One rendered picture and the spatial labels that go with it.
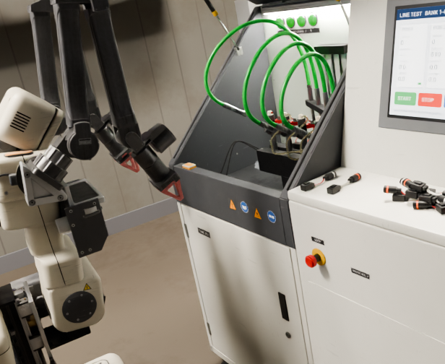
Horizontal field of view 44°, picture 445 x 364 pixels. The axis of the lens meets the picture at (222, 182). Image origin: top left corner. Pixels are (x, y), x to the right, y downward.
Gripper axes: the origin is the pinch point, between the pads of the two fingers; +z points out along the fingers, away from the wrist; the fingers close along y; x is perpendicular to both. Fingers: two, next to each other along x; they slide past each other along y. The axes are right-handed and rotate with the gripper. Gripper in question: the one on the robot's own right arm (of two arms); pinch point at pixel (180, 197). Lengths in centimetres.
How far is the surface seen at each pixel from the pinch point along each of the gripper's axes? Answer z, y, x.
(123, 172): 68, 235, -7
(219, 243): 36.1, 23.9, -2.7
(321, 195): 14.1, -29.5, -25.9
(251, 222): 24.7, 1.0, -12.3
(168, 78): 38, 236, -77
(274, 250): 31.9, -8.5, -10.5
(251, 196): 15.9, -1.7, -17.1
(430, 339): 41, -64, -16
